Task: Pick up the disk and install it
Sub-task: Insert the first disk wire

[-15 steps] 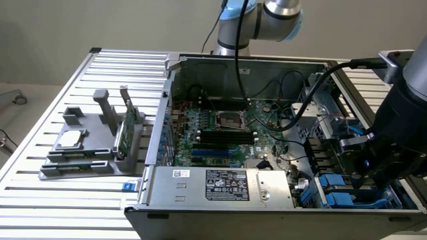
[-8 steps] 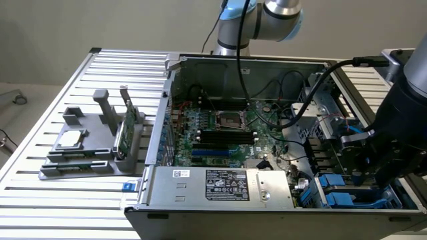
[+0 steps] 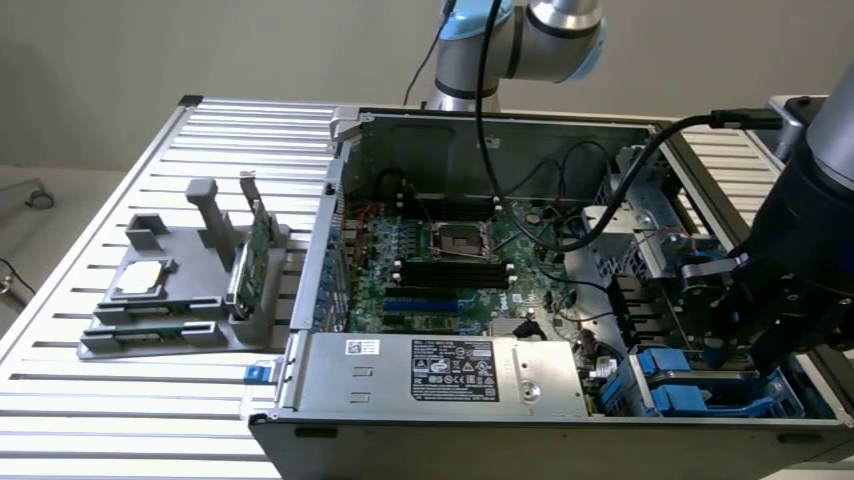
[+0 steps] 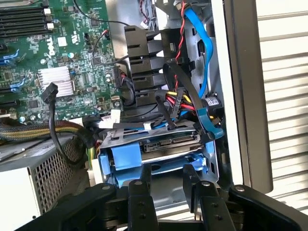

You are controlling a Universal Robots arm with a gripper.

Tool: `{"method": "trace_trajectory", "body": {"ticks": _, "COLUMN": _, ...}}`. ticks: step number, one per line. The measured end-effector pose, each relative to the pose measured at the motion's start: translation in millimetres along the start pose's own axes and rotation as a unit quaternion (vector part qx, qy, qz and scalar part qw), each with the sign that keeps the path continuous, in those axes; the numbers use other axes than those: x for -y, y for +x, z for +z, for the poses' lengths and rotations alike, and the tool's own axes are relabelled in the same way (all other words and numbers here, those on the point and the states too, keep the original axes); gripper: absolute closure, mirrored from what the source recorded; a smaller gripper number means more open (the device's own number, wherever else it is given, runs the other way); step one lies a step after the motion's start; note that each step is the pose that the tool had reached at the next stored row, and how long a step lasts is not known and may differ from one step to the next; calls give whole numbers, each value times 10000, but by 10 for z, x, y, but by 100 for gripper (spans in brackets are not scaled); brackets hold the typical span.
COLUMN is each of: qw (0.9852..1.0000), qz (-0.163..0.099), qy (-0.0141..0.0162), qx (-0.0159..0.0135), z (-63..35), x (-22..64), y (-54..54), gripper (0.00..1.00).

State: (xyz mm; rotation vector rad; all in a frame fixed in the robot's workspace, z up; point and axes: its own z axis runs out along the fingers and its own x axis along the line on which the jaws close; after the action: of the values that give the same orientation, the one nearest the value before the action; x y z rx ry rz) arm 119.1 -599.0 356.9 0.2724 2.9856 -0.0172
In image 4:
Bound thin black wire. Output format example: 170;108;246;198
71;0;132;67

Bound black SATA port block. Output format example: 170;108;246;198
112;64;124;90

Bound green Dell motherboard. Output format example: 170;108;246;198
0;0;124;121

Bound silver open PC case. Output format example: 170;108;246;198
105;0;274;214

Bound silver finned heat sink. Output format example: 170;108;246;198
37;66;76;98

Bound black flat cable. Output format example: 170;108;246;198
162;61;205;114

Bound grey mesh power supply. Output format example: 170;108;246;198
0;134;97;231

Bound blue flat SATA wire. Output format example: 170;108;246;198
183;4;225;142

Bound grey purple wire bundle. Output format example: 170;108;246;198
138;0;157;31

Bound black cylinder with label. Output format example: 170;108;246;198
200;96;222;114

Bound red black twisted wire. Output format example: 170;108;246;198
174;0;191;90

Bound black wire with black connector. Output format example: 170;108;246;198
40;82;89;167

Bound hard drive in blue caddy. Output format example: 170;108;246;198
98;120;221;189

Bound black expansion slot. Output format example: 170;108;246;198
0;99;21;109

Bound yellow red black power wires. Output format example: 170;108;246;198
155;87;196;119

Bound black plastic fan shroud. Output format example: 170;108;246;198
123;25;196;107

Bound black RAM slot white latch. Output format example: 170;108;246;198
0;21;55;31
0;6;52;15

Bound braided black yellow cable bundle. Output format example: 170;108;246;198
0;118;97;149

